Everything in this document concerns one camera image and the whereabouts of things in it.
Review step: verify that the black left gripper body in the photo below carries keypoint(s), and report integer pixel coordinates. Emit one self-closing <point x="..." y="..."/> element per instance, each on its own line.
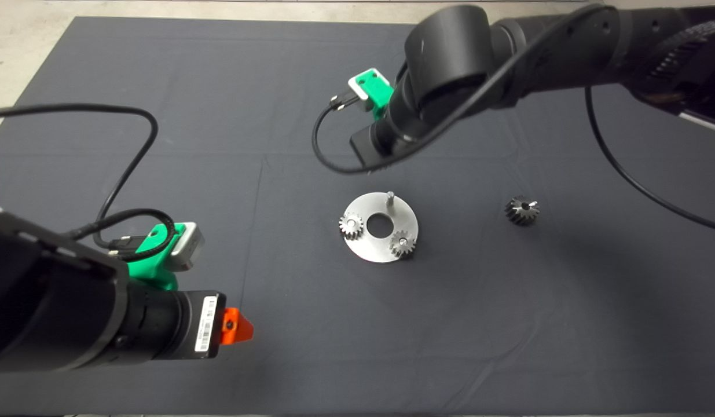
<point x="186" y="324"/>

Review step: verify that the dark grey table cloth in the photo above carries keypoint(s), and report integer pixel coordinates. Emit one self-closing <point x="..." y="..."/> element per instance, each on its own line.
<point x="479" y="301"/>

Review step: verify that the small steel gear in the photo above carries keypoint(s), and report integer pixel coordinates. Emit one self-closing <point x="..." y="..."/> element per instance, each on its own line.
<point x="402" y="244"/>
<point x="351" y="225"/>

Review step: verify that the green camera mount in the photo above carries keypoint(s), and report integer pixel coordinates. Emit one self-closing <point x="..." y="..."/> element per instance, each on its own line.
<point x="149" y="269"/>
<point x="379" y="90"/>

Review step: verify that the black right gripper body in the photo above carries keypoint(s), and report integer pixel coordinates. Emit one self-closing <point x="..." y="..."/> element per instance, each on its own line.
<point x="369" y="149"/>

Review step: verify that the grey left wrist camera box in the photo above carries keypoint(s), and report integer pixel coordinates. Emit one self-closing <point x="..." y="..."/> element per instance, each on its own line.
<point x="186" y="246"/>

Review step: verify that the round metal plate with pins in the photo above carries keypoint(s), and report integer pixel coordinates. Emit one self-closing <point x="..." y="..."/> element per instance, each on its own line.
<point x="371" y="249"/>

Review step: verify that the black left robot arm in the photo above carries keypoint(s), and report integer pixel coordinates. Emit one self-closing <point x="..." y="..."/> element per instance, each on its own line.
<point x="50" y="313"/>

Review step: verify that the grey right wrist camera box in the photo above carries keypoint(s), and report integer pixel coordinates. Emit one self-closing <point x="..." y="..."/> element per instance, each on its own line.
<point x="360" y="90"/>

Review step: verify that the green left camera mount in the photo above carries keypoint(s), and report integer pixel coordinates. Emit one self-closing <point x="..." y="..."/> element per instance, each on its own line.
<point x="149" y="269"/>

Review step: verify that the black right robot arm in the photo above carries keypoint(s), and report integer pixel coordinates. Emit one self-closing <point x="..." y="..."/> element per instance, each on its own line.
<point x="450" y="52"/>

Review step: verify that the green right camera mount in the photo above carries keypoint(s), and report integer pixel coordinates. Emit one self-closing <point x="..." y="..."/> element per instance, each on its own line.
<point x="379" y="90"/>

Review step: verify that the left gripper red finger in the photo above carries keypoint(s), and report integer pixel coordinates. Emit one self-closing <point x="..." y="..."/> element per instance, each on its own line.
<point x="237" y="330"/>

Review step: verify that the larger steel gear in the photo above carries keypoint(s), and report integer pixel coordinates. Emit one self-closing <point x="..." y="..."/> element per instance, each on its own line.
<point x="520" y="211"/>

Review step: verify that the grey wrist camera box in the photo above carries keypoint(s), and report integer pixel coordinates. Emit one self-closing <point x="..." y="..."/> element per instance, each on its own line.
<point x="186" y="246"/>
<point x="360" y="90"/>

